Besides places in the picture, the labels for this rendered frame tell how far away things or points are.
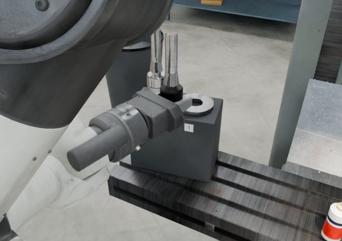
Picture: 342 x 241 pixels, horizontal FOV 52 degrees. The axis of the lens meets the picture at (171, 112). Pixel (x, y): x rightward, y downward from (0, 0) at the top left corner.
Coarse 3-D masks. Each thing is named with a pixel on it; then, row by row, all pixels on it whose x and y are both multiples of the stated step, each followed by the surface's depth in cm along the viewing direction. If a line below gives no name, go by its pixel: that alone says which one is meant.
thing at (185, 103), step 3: (189, 96) 72; (183, 99) 70; (186, 99) 70; (189, 99) 71; (177, 102) 69; (180, 102) 69; (183, 102) 70; (186, 102) 70; (189, 102) 71; (180, 105) 69; (183, 105) 70; (186, 105) 71; (189, 105) 72; (180, 108) 70; (183, 108) 70; (186, 108) 71; (183, 111) 71
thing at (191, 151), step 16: (192, 96) 88; (208, 96) 88; (192, 112) 82; (208, 112) 83; (192, 128) 83; (208, 128) 81; (160, 144) 88; (176, 144) 87; (192, 144) 85; (208, 144) 84; (144, 160) 93; (160, 160) 92; (176, 160) 90; (192, 160) 88; (208, 160) 87; (192, 176) 91; (208, 176) 89
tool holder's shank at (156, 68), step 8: (160, 32) 79; (152, 40) 79; (160, 40) 80; (152, 48) 80; (160, 48) 81; (152, 56) 81; (160, 56) 82; (152, 64) 82; (160, 64) 83; (152, 72) 83; (160, 72) 84
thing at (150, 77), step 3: (150, 72) 85; (162, 72) 85; (147, 75) 84; (150, 75) 84; (153, 75) 84; (159, 75) 84; (162, 75) 84; (147, 78) 85; (150, 78) 83; (153, 78) 83; (156, 78) 83; (159, 78) 83; (162, 78) 83; (153, 81) 83; (156, 81) 83; (159, 81) 83
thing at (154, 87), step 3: (147, 81) 85; (150, 81) 84; (162, 81) 84; (147, 84) 86; (150, 84) 84; (153, 84) 84; (156, 84) 84; (159, 84) 84; (162, 84) 84; (147, 87) 86; (150, 87) 85; (153, 87) 84; (156, 87) 84; (159, 87) 84; (150, 90) 85; (153, 90) 85; (156, 90) 85; (159, 90) 85
